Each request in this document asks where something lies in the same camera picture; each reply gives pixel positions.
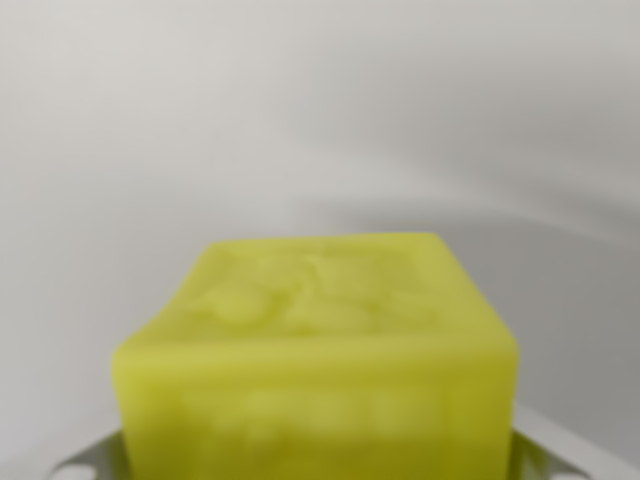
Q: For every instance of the black silver gripper left finger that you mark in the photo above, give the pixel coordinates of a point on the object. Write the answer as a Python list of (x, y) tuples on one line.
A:
[(95, 457)]

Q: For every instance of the black silver gripper right finger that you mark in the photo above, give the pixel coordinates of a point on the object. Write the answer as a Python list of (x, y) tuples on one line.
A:
[(560, 445)]

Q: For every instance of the yellow embossed cube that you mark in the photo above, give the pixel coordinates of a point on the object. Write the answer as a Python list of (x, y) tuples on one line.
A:
[(320, 360)]

